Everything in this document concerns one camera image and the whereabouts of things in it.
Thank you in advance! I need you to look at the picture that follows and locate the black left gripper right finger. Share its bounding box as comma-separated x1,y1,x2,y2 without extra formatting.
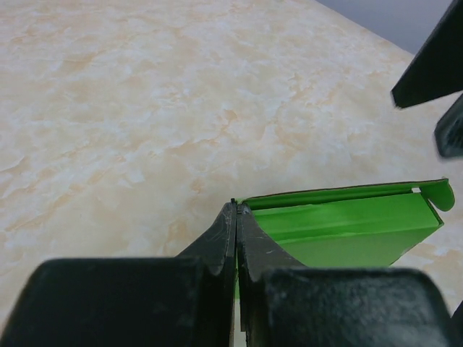
237,204,462,346

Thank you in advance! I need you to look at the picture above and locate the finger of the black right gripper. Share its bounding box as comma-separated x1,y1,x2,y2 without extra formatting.
434,95,463,158
391,0,462,108

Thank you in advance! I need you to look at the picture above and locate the green paper box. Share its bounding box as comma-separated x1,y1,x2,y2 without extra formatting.
231,177,456,301

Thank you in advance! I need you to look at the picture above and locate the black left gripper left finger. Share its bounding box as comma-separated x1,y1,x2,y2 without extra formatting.
1,202,236,346

